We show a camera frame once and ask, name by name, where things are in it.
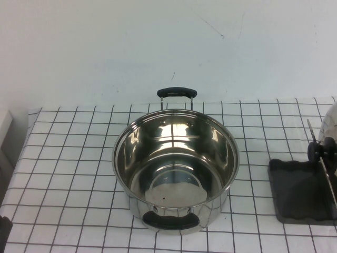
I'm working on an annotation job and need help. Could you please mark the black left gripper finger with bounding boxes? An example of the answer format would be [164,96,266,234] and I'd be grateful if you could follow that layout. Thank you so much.
[0,215,13,234]

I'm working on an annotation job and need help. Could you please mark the stainless steel pot lid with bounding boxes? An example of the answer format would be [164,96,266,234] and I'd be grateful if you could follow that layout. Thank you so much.
[307,101,337,182]

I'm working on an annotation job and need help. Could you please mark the white black-grid tablecloth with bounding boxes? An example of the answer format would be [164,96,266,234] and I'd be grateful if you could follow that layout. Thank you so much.
[0,96,337,253]

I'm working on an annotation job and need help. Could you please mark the beige box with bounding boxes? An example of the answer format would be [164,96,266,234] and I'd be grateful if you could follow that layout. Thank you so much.
[0,110,14,169]

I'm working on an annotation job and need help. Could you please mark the stainless steel pot black handles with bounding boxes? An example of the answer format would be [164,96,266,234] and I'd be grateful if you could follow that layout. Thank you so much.
[112,87,241,235]

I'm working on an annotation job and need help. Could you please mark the grey tray wire lid rack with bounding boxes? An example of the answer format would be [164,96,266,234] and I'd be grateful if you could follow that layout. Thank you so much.
[268,119,337,226]

